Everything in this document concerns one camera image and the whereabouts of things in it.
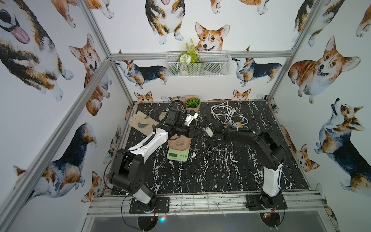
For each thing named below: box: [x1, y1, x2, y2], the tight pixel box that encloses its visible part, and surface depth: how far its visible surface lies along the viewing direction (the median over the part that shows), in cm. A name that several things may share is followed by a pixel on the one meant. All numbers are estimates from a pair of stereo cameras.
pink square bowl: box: [167, 134, 192, 151], surface depth 94 cm
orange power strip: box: [234, 121, 243, 129], surface depth 106 cm
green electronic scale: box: [166, 147, 190, 162], surface depth 92 cm
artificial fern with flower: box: [178, 37, 200, 65], surface depth 84 cm
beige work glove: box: [128, 111, 160, 136], surface depth 112 cm
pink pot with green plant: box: [182, 95, 202, 113], surface depth 105 cm
